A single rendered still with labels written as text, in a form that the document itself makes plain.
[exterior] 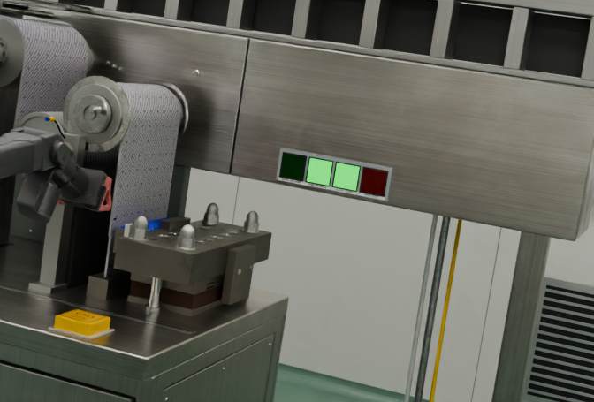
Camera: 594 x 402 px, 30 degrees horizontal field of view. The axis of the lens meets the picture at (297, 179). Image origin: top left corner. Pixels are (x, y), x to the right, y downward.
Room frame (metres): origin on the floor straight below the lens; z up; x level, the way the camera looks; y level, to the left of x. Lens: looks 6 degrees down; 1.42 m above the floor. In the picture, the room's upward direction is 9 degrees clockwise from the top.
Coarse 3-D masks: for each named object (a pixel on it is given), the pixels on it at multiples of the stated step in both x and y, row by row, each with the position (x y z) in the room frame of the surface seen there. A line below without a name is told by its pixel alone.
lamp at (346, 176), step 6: (336, 168) 2.31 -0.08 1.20; (342, 168) 2.30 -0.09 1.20; (348, 168) 2.30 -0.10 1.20; (354, 168) 2.29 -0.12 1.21; (336, 174) 2.30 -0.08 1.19; (342, 174) 2.30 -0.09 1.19; (348, 174) 2.30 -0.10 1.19; (354, 174) 2.29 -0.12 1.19; (336, 180) 2.30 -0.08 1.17; (342, 180) 2.30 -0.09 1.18; (348, 180) 2.29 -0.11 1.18; (354, 180) 2.29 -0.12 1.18; (336, 186) 2.30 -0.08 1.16; (342, 186) 2.30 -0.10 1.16; (348, 186) 2.29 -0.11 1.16; (354, 186) 2.29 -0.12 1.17
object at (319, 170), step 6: (312, 162) 2.32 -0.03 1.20; (318, 162) 2.32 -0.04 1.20; (324, 162) 2.31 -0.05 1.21; (330, 162) 2.31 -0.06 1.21; (312, 168) 2.32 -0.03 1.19; (318, 168) 2.32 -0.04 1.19; (324, 168) 2.31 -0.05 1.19; (330, 168) 2.31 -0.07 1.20; (312, 174) 2.32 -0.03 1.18; (318, 174) 2.32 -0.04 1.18; (324, 174) 2.31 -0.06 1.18; (330, 174) 2.31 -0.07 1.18; (312, 180) 2.32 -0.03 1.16; (318, 180) 2.32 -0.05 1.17; (324, 180) 2.31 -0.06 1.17
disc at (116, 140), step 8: (80, 80) 2.15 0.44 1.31; (88, 80) 2.14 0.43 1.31; (96, 80) 2.13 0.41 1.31; (104, 80) 2.13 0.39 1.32; (112, 80) 2.12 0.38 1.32; (72, 88) 2.15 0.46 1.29; (112, 88) 2.12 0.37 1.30; (120, 88) 2.12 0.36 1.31; (72, 96) 2.15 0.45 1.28; (120, 96) 2.12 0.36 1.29; (64, 104) 2.16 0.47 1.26; (128, 104) 2.11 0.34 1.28; (64, 112) 2.16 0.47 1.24; (128, 112) 2.11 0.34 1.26; (64, 120) 2.16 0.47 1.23; (128, 120) 2.11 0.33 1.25; (120, 128) 2.11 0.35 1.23; (120, 136) 2.11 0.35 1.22; (88, 144) 2.13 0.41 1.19; (96, 144) 2.13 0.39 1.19; (104, 144) 2.12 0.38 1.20; (112, 144) 2.12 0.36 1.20; (96, 152) 2.13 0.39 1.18
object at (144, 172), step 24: (120, 144) 2.12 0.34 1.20; (144, 144) 2.20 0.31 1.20; (168, 144) 2.30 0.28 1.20; (120, 168) 2.12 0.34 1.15; (144, 168) 2.21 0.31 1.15; (168, 168) 2.32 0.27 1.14; (120, 192) 2.13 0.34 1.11; (144, 192) 2.23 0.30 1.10; (168, 192) 2.33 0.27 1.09; (120, 216) 2.15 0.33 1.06
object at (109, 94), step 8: (80, 88) 2.14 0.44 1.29; (88, 88) 2.13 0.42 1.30; (96, 88) 2.13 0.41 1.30; (104, 88) 2.12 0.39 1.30; (80, 96) 2.14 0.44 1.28; (104, 96) 2.12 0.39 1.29; (112, 96) 2.12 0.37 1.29; (72, 104) 2.14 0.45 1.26; (112, 104) 2.11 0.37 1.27; (120, 104) 2.12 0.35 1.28; (72, 112) 2.14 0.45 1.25; (112, 112) 2.11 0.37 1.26; (120, 112) 2.11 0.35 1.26; (72, 120) 2.14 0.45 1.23; (112, 120) 2.11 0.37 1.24; (120, 120) 2.11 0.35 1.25; (72, 128) 2.14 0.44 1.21; (112, 128) 2.11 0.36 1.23; (88, 136) 2.13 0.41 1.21; (96, 136) 2.12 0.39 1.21; (104, 136) 2.12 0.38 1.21; (112, 136) 2.11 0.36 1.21
